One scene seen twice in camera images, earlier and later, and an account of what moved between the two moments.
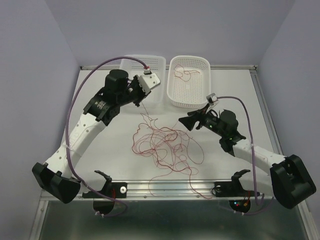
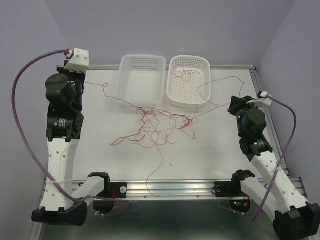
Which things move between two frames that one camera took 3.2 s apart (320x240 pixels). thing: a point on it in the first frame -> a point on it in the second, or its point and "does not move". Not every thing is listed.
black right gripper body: x=209 y=121 -> x=241 y=106
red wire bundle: x=173 y=148 -> x=155 y=129
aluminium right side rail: x=265 y=111 does not move
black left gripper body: x=135 y=93 -> x=77 y=80
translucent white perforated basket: x=135 y=65 does not move
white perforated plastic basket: x=188 y=81 does not move
